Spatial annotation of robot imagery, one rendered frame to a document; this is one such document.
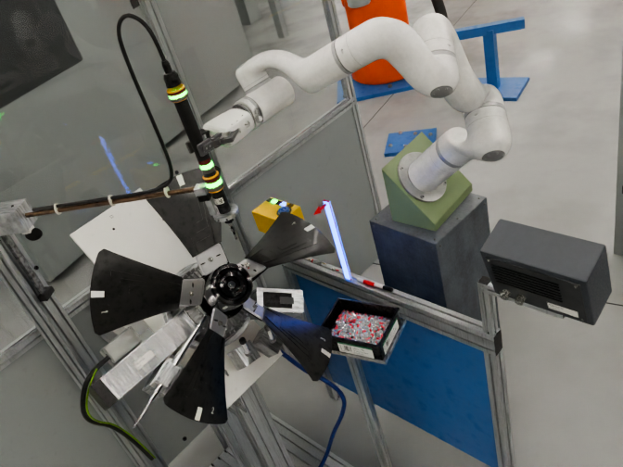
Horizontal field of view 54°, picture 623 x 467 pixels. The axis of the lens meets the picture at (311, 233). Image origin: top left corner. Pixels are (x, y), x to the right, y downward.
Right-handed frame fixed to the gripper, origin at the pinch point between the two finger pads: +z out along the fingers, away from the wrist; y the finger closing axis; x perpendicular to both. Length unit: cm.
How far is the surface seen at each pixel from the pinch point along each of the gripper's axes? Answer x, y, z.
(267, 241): -40.1, 3.8, -11.8
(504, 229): -34, -60, -36
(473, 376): -97, -45, -36
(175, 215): -22.6, 17.6, 5.3
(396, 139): -154, 142, -240
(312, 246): -43.4, -7.5, -18.9
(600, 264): -36, -83, -36
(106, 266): -19.2, 11.5, 31.2
